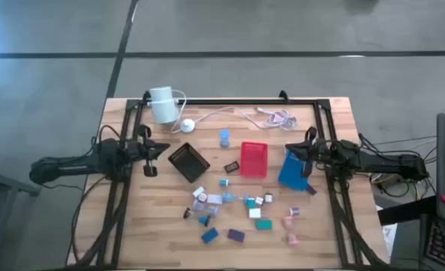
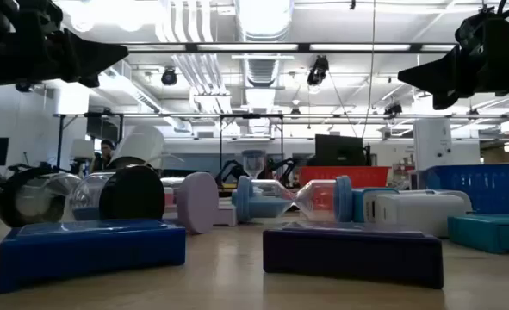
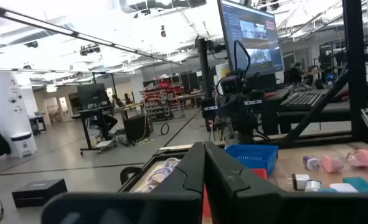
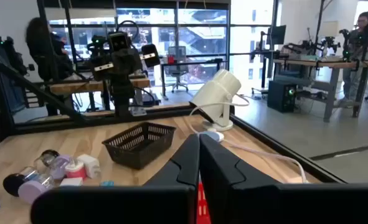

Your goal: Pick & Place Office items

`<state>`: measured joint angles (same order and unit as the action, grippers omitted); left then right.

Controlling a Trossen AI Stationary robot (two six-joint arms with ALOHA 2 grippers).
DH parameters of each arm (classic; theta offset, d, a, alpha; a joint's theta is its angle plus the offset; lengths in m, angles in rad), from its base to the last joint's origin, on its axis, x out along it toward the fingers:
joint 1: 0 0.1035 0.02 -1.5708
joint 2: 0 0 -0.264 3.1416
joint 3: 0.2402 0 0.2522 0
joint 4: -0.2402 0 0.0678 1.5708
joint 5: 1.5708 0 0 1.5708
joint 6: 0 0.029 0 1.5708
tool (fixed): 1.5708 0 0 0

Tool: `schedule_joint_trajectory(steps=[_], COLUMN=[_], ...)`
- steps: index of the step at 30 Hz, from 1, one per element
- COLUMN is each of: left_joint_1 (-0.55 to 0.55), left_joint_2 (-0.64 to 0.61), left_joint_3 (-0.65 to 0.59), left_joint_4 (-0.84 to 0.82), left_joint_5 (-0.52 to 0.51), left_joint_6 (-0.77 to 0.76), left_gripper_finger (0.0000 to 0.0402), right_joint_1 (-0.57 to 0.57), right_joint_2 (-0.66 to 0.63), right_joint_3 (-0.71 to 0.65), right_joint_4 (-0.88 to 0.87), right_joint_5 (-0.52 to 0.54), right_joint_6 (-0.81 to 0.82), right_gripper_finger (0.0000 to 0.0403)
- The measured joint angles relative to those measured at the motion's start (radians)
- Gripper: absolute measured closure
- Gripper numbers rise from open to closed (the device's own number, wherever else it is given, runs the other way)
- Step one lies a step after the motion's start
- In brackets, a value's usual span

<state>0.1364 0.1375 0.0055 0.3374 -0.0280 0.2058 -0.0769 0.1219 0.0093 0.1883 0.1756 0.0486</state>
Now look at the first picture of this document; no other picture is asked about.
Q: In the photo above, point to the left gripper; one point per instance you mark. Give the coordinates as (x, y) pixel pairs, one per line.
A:
(137, 150)

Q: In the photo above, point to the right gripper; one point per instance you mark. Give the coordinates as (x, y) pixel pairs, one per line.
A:
(327, 151)

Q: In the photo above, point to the purple and white charger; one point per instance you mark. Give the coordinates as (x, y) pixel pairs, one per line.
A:
(294, 211)

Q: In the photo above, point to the pink and white charger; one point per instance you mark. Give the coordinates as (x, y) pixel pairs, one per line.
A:
(203, 197)

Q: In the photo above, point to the small black box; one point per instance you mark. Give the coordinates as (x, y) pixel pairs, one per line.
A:
(231, 167)

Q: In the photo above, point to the teal and white charger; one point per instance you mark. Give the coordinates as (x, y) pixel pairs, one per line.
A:
(224, 183)
(250, 203)

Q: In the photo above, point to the pink hourglass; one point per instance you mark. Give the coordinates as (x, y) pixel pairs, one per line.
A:
(288, 223)

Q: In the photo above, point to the small white box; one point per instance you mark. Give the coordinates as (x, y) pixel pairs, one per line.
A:
(214, 199)

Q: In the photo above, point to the teal box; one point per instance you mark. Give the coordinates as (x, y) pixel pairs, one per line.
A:
(264, 224)

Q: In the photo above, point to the black hourglass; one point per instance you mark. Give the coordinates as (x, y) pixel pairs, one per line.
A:
(204, 220)

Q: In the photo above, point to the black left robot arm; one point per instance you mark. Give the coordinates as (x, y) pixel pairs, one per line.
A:
(75, 167)

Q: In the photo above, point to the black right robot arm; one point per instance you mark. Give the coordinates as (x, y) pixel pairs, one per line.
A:
(388, 162)

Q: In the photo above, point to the blue plastic basket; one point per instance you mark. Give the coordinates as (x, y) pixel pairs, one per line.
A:
(291, 173)

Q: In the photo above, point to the black plastic basket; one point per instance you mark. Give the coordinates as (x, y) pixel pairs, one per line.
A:
(188, 162)

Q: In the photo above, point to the white round disc base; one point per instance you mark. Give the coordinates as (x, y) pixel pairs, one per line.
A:
(187, 125)

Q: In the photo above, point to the white cylindrical projector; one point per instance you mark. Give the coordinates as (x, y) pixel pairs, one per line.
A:
(163, 107)

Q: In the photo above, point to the small dark purple box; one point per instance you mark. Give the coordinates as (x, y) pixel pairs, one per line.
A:
(311, 189)

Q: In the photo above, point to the red plastic basket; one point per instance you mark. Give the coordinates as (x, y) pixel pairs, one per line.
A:
(253, 160)

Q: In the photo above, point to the lilac hourglass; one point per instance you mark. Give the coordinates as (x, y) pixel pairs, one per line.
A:
(198, 205)

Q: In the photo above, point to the white rounded box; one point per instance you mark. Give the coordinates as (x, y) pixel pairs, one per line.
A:
(255, 213)

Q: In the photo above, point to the blue box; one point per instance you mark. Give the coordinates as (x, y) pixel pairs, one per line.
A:
(209, 235)

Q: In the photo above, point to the white paper sheet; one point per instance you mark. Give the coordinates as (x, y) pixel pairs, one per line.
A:
(389, 235)

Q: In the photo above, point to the grey metal stand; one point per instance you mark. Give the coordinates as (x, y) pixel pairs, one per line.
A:
(3, 188)

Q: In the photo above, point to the black aluminium table frame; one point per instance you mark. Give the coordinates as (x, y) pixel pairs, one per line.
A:
(226, 101)

